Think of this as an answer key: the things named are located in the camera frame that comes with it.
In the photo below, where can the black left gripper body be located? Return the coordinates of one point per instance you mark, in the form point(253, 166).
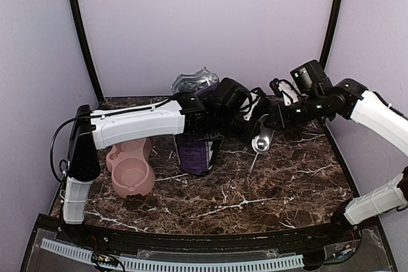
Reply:
point(243, 135)

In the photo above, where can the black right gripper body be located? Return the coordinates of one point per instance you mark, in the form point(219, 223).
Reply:
point(286, 121)

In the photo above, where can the silver metal scoop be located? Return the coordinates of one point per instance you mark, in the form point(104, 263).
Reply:
point(261, 143)

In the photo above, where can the purple pet food bag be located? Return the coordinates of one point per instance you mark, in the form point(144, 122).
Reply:
point(197, 152)

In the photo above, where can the pink double pet bowl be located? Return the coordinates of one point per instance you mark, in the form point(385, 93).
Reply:
point(131, 172)

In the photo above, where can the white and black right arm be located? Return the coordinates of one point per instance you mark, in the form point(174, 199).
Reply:
point(311, 96)

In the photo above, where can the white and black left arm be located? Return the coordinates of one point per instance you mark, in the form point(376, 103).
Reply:
point(225, 108)

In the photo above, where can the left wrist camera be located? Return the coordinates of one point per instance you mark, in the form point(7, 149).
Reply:
point(256, 105)

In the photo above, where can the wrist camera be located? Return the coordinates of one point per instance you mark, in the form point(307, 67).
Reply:
point(256, 105)
point(282, 88)

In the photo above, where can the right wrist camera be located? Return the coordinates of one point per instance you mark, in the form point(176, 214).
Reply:
point(282, 88)

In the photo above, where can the black front table rail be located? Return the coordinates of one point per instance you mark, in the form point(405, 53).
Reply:
point(308, 240)

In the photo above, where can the black right frame post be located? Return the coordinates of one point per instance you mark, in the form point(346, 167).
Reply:
point(330, 32)

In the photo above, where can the black frame post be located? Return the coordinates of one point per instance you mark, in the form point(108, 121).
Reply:
point(86, 52)
point(330, 32)

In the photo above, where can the white slotted cable duct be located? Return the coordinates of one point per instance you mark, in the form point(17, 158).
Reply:
point(171, 261)

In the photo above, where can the black left frame post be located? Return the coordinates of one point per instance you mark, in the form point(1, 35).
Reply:
point(86, 52)

